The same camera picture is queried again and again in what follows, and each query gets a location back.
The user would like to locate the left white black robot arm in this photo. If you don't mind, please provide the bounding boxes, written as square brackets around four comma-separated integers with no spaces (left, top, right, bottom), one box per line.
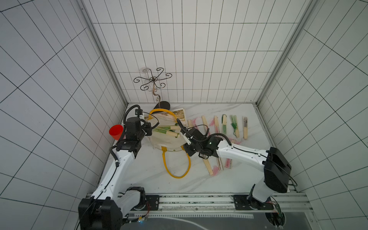
[75,115,152,230]

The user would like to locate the pink tasselled folding fan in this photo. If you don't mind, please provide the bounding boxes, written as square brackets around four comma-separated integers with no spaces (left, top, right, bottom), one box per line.
[210,116,220,133]

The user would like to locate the green tasselled folding fan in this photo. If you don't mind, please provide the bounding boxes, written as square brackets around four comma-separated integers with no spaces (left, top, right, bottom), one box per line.
[230,115,240,138]

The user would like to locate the grey fan pink tassel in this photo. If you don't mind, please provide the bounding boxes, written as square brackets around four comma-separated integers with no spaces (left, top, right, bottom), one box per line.
[203,159,219,176]

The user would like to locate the grey pink folding fan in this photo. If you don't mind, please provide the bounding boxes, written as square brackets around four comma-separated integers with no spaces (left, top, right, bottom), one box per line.
[242,117,248,140]

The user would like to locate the light green folding fan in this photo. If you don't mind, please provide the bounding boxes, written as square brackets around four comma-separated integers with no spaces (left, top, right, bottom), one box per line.
[221,114,227,135]

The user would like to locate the red plastic goblet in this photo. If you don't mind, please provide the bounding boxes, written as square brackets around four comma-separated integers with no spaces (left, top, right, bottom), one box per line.
[109,125,124,140]

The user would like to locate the white canvas tote bag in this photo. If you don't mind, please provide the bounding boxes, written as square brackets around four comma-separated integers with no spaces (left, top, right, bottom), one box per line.
[144,108,191,179]

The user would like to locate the black scrolled metal stand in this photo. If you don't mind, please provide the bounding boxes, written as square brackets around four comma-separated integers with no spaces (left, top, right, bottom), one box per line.
[133,67,173,110]

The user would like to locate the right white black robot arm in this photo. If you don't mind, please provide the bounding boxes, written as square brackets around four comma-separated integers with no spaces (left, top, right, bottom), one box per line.
[181,127,291,210]

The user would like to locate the natural wood fan row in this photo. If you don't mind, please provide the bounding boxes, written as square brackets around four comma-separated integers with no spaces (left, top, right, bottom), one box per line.
[217,157,224,171]

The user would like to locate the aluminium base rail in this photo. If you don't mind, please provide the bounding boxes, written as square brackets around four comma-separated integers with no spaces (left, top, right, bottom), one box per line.
[118,192,312,219]

